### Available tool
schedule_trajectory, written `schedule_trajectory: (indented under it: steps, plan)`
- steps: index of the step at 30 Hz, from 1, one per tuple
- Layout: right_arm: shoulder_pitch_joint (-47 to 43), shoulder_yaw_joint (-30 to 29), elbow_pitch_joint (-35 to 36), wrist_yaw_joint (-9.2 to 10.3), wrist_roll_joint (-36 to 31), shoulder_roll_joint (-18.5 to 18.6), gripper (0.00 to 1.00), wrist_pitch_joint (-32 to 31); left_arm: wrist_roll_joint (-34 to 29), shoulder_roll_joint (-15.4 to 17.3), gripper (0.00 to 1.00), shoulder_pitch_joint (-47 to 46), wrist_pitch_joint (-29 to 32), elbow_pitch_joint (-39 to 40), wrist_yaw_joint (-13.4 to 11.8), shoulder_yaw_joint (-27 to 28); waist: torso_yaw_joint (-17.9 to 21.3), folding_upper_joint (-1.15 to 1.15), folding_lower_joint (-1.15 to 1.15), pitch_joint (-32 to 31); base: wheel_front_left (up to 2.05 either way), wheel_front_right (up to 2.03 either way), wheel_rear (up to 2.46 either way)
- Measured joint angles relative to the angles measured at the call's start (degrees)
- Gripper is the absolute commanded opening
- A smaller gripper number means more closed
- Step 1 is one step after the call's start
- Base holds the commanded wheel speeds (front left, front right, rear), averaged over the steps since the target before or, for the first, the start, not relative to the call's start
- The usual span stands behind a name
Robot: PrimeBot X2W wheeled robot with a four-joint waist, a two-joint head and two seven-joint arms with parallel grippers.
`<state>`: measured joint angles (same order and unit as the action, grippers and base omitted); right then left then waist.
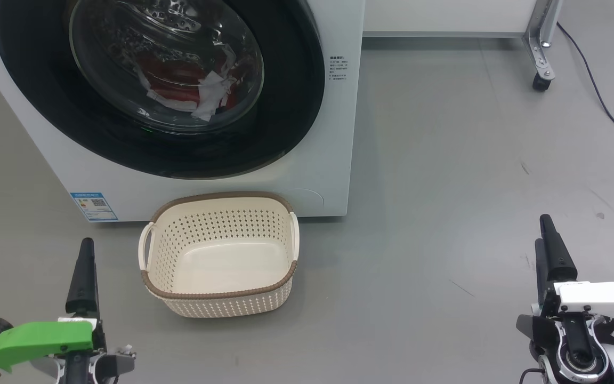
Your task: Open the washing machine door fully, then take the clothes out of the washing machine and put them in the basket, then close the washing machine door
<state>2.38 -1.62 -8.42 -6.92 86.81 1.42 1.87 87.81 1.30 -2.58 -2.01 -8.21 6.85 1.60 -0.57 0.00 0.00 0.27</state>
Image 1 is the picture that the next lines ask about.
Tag red shorts with white trim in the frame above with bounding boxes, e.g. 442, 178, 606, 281
136, 53, 201, 113

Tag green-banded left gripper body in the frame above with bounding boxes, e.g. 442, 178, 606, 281
0, 319, 136, 384

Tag metal frame leg with caster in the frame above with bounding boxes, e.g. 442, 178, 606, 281
523, 0, 563, 92

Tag blue energy label sticker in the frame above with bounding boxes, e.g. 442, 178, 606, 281
70, 192, 118, 222

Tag white front-load washing machine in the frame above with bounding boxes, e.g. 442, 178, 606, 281
0, 0, 365, 222

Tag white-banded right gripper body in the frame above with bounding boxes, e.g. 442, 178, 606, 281
516, 281, 614, 347

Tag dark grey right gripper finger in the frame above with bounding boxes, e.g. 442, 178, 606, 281
535, 239, 553, 306
540, 214, 578, 284

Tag stainless steel washing machine drum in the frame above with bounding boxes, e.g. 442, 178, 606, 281
69, 0, 265, 133

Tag black floor cable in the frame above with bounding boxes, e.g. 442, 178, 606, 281
556, 22, 614, 163

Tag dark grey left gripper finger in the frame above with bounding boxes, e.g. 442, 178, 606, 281
66, 238, 100, 319

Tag cream perforated basket brown rim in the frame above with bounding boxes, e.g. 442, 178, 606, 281
138, 191, 301, 319

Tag black round glass washer door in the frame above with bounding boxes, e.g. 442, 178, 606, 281
0, 0, 326, 179

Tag white partition panel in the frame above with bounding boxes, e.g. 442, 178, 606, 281
363, 0, 539, 38

